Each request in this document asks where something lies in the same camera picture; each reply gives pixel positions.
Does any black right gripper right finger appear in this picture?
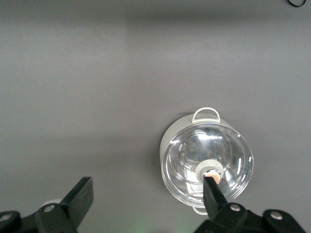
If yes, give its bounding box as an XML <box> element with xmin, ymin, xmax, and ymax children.
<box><xmin>194</xmin><ymin>176</ymin><xmax>306</xmax><ymax>233</ymax></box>

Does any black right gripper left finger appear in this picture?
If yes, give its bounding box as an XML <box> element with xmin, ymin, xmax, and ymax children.
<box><xmin>0</xmin><ymin>176</ymin><xmax>94</xmax><ymax>233</ymax></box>

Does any glass lid with tan knob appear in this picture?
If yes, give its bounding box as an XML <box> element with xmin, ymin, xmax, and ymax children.
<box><xmin>160</xmin><ymin>122</ymin><xmax>254</xmax><ymax>203</ymax></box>

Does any grey pot with loop handles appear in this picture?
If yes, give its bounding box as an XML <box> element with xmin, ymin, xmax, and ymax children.
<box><xmin>159</xmin><ymin>107</ymin><xmax>255</xmax><ymax>216</ymax></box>

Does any thin black loose cable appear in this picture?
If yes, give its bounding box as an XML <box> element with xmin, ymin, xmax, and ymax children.
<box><xmin>284</xmin><ymin>0</ymin><xmax>307</xmax><ymax>8</ymax></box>

